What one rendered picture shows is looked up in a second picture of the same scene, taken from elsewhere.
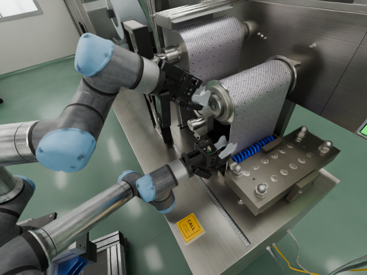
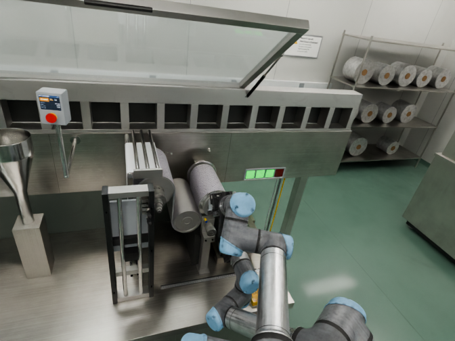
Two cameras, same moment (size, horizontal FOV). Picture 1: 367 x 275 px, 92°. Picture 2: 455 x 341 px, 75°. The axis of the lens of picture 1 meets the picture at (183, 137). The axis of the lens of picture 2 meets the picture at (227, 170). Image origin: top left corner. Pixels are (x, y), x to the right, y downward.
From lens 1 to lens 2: 1.07 m
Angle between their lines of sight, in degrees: 69
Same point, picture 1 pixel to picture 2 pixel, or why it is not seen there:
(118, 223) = not seen: outside the picture
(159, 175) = (248, 265)
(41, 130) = (279, 243)
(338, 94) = (229, 166)
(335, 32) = (217, 141)
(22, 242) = (301, 331)
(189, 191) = (225, 288)
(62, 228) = not seen: hidden behind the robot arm
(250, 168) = not seen: hidden behind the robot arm
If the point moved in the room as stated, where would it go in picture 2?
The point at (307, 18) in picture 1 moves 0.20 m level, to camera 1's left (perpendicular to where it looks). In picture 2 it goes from (200, 137) to (192, 155)
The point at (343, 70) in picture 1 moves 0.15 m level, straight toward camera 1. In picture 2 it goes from (227, 155) to (246, 169)
